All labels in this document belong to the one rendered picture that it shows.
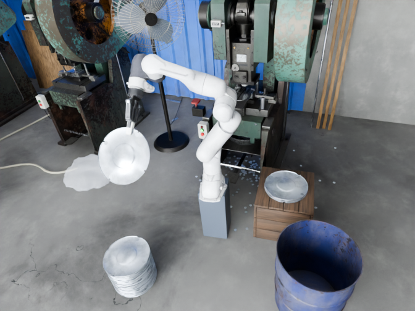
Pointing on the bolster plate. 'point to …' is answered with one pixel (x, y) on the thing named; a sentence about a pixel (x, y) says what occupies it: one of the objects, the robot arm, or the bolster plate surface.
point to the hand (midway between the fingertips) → (129, 128)
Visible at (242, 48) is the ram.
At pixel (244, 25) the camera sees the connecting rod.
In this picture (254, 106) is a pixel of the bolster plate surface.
